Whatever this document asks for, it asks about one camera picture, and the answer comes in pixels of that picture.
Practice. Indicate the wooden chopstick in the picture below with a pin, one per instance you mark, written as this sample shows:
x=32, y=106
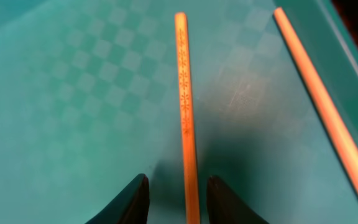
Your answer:
x=342, y=140
x=187, y=120

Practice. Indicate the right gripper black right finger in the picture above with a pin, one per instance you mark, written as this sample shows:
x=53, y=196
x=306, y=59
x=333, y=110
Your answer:
x=226, y=207

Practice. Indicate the teal plastic tray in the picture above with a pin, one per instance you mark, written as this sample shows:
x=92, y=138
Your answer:
x=89, y=99

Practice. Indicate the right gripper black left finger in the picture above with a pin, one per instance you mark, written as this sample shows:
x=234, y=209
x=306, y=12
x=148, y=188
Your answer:
x=129, y=206

